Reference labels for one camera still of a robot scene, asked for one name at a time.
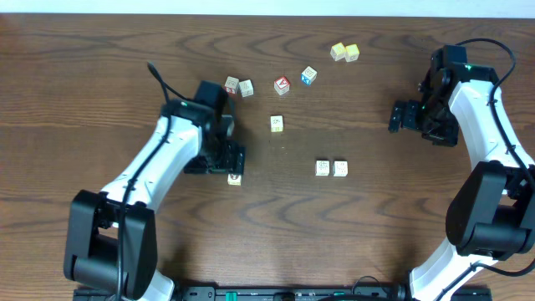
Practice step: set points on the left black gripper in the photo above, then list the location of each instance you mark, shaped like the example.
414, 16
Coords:
223, 163

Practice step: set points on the yellow block centre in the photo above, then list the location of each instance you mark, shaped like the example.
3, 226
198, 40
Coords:
276, 123

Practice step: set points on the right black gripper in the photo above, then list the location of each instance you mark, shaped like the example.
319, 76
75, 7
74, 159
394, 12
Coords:
446, 136

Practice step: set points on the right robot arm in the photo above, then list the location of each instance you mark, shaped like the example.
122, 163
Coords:
491, 218

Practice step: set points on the plain white block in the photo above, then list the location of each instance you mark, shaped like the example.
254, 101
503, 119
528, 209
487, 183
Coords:
246, 88

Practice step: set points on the pale yellow block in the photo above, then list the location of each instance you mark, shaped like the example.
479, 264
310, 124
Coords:
338, 51

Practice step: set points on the block with red emblem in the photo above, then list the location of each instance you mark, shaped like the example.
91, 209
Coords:
234, 180

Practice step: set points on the red letter A block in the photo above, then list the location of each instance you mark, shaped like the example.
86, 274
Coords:
282, 85

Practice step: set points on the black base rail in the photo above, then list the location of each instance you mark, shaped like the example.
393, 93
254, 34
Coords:
208, 293

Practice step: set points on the white block red side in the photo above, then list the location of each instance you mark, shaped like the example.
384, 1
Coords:
231, 85

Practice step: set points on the bright yellow block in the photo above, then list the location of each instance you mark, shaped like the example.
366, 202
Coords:
352, 52

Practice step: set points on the blue and white block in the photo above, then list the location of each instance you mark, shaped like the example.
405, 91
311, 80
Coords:
309, 75

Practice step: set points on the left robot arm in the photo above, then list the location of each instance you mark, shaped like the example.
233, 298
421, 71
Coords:
111, 246

